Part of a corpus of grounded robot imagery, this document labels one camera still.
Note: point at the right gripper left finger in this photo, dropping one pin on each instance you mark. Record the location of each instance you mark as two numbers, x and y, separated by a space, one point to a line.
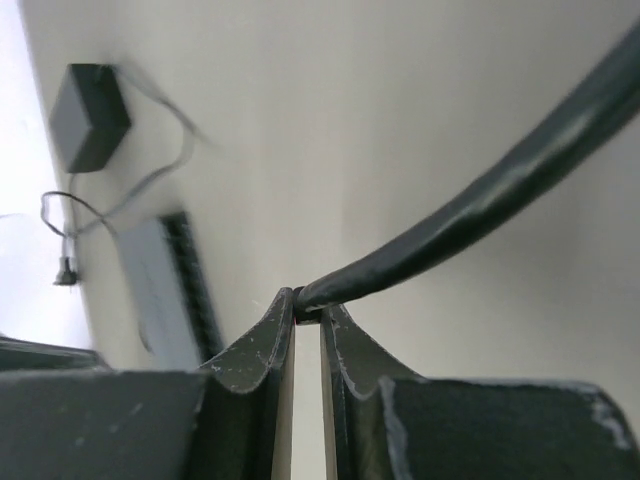
244 428

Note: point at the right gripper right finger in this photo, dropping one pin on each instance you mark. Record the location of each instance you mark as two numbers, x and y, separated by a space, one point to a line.
358 374

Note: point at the black network switch box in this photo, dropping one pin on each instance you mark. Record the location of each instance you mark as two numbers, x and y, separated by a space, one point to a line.
176 322

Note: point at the black ethernet cable long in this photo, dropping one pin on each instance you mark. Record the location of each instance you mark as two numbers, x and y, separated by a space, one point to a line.
596 110

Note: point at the black power adapter brick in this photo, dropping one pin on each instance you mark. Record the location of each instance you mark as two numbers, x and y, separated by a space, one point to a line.
89 119

